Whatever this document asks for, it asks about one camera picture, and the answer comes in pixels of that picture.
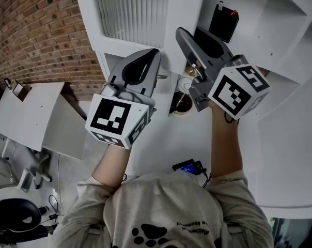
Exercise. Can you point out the plain white side desk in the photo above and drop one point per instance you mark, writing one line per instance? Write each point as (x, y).
(29, 117)

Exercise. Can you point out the person's right hand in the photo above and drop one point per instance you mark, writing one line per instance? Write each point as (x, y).
(201, 71)

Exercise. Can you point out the ribbed glass cabinet door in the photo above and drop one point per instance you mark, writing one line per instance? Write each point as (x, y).
(135, 9)

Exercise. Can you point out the white office chair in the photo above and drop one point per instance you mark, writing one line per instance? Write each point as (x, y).
(1, 172)

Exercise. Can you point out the black wrist band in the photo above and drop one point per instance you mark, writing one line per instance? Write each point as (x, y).
(225, 116)

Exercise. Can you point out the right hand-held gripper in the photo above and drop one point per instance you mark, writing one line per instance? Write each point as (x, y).
(231, 94)

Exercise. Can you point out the brown box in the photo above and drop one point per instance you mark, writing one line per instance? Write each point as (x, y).
(21, 92)

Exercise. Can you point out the white shelving unit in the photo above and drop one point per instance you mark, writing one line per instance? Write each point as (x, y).
(274, 22)

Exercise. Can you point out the person's right forearm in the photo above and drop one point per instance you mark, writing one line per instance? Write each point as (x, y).
(225, 148)

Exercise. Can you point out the white globe lamp brass base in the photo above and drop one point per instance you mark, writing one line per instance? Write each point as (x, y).
(181, 103)

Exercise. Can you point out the light grey paw-print sweatshirt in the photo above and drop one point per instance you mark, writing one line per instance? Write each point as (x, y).
(166, 205)

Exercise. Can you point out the black pen holder box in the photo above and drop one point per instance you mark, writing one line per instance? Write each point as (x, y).
(223, 22)

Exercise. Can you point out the black electronic box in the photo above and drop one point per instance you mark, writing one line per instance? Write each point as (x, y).
(187, 167)

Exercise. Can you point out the small black picture frame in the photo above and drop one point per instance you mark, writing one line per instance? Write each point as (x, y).
(7, 83)

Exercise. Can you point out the black framed window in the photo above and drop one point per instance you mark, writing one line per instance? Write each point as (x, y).
(295, 234)

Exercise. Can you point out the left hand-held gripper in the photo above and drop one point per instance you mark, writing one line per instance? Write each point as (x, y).
(112, 117)

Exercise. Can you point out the person's left forearm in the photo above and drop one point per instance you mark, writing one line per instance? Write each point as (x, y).
(112, 164)

